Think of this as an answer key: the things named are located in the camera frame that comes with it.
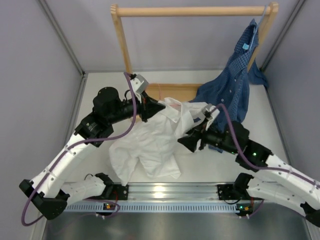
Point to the left aluminium frame post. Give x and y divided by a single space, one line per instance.
69 50

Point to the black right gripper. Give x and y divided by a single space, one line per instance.
191 141

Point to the white shirt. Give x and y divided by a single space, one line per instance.
154 143

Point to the right aluminium frame post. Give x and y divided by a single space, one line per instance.
284 63

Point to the pink wire hanger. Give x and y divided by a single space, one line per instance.
174 105

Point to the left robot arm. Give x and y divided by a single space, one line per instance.
49 192

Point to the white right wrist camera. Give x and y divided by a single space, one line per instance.
208 114

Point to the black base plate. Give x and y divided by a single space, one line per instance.
226 192
120 192

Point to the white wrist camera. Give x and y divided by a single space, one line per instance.
208 114
139 83

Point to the aluminium frame post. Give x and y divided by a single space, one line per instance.
284 63
69 50

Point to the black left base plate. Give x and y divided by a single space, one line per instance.
120 192

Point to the blue checkered shirt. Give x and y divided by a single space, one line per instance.
232 86

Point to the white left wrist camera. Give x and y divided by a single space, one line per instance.
139 83

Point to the wooden clothes rack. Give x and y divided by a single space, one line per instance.
170 35

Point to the slotted grey cable duct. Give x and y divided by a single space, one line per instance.
156 207

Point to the aluminium mounting rail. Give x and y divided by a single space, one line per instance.
175 191

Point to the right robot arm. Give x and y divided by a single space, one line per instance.
268 178

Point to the light blue wire hanger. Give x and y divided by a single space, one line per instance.
260 22

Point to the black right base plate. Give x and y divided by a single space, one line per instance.
226 192

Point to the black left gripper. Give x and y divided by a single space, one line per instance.
148 107

